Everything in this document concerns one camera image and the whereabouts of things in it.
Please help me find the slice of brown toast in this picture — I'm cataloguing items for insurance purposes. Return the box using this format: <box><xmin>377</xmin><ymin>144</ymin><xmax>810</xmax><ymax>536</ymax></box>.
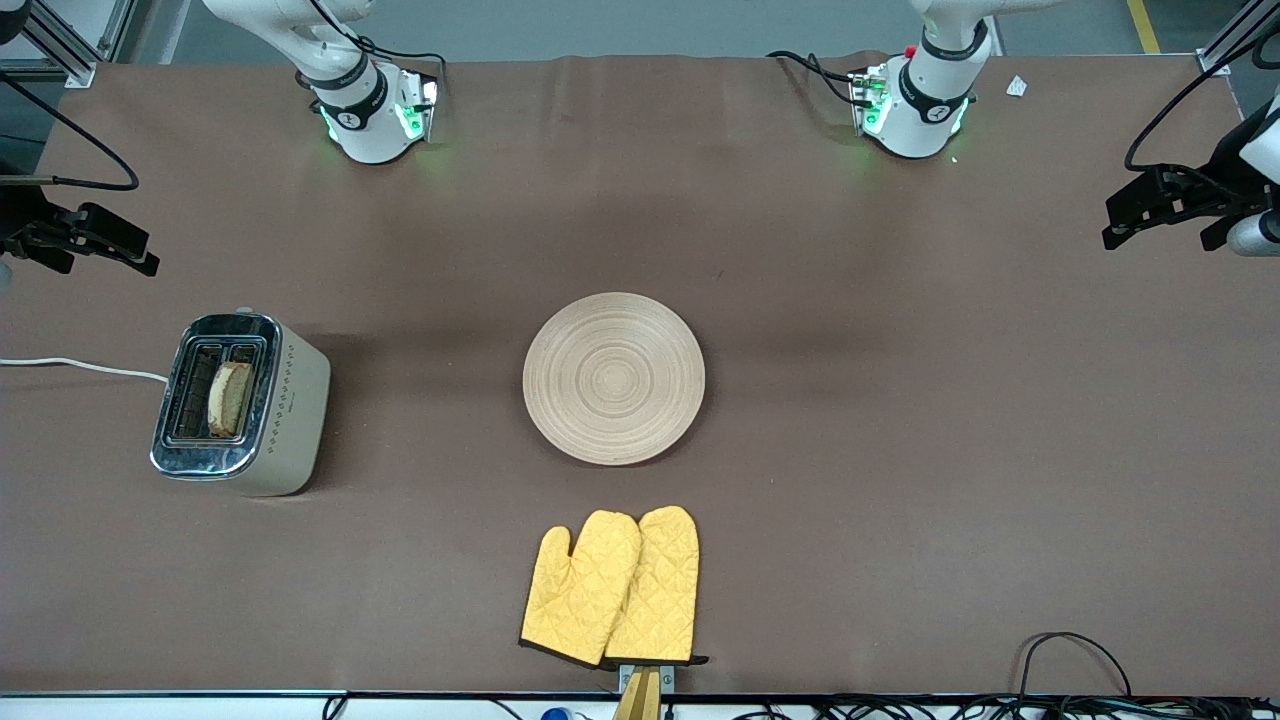
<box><xmin>206</xmin><ymin>361</ymin><xmax>255</xmax><ymax>439</ymax></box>

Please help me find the round light wooden plate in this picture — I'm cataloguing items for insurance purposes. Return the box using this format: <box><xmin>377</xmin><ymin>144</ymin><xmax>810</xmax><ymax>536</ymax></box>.
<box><xmin>522</xmin><ymin>292</ymin><xmax>707</xmax><ymax>467</ymax></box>

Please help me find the cream and chrome toaster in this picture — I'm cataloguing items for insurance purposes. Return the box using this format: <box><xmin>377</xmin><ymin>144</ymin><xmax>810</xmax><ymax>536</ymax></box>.
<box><xmin>150</xmin><ymin>308</ymin><xmax>332</xmax><ymax>498</ymax></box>

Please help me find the brown table mat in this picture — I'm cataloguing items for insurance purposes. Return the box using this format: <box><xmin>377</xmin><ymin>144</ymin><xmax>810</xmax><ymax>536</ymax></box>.
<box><xmin>0</xmin><ymin>52</ymin><xmax>1280</xmax><ymax>697</ymax></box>

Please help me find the yellow quilted oven mitt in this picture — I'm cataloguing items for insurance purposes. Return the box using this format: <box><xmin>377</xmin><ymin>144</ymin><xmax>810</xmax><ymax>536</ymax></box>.
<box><xmin>603</xmin><ymin>505</ymin><xmax>709</xmax><ymax>668</ymax></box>
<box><xmin>519</xmin><ymin>510</ymin><xmax>643</xmax><ymax>668</ymax></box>

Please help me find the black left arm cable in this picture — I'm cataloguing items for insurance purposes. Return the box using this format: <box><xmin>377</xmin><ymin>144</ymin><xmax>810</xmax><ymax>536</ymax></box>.
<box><xmin>1124</xmin><ymin>60</ymin><xmax>1280</xmax><ymax>173</ymax></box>

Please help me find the white toaster power cable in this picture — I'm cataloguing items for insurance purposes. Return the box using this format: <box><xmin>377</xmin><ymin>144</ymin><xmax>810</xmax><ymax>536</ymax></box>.
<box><xmin>0</xmin><ymin>357</ymin><xmax>169</xmax><ymax>384</ymax></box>

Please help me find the black arm base cable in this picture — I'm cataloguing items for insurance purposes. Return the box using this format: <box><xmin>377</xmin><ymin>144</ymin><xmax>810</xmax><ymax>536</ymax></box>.
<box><xmin>350</xmin><ymin>36</ymin><xmax>448</xmax><ymax>76</ymax></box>
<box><xmin>767</xmin><ymin>50</ymin><xmax>863</xmax><ymax>107</ymax></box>

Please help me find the black looped cable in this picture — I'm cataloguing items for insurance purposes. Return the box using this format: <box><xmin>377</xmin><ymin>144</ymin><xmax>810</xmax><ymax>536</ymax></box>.
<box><xmin>1018</xmin><ymin>631</ymin><xmax>1133</xmax><ymax>701</ymax></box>

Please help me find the bundle of black cables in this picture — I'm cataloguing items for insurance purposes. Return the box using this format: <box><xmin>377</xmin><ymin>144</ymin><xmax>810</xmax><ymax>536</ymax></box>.
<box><xmin>740</xmin><ymin>693</ymin><xmax>1280</xmax><ymax>720</ymax></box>

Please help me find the small metal bracket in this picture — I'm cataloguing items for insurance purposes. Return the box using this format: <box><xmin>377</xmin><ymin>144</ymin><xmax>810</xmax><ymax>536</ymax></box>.
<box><xmin>618</xmin><ymin>663</ymin><xmax>675</xmax><ymax>697</ymax></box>

